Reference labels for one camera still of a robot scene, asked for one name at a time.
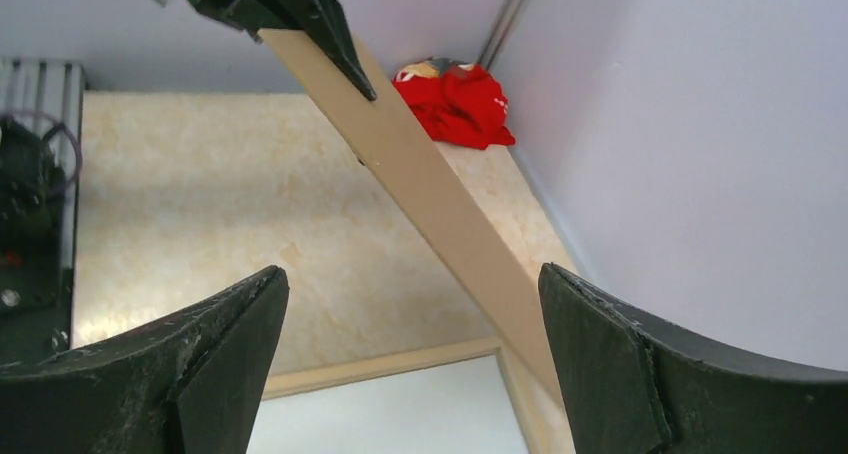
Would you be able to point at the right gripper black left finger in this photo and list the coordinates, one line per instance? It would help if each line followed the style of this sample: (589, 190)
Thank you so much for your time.
(188, 382)

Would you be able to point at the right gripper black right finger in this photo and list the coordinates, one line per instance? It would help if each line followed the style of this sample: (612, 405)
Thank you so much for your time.
(633, 382)

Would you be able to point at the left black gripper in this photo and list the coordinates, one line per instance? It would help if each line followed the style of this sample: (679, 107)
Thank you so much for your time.
(324, 21)

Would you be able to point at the brown cardboard backing board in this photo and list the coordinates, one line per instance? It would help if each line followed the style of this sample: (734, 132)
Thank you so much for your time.
(388, 138)

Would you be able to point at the light wooden picture frame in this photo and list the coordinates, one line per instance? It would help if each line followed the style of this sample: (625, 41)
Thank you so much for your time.
(544, 424)

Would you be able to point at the red cloth doll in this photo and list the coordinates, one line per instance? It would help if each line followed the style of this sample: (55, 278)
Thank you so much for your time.
(456, 102)

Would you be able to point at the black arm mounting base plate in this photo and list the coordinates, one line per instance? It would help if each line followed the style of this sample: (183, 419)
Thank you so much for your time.
(36, 265)

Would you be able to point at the aluminium front rail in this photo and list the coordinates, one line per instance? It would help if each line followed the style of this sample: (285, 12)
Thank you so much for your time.
(38, 93)

